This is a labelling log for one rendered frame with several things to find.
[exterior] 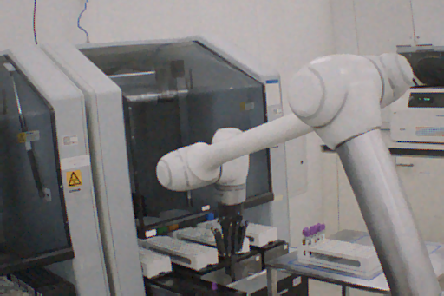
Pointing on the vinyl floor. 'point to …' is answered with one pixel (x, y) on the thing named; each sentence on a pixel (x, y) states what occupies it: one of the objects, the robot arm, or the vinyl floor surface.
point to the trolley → (377, 284)
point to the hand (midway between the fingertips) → (230, 264)
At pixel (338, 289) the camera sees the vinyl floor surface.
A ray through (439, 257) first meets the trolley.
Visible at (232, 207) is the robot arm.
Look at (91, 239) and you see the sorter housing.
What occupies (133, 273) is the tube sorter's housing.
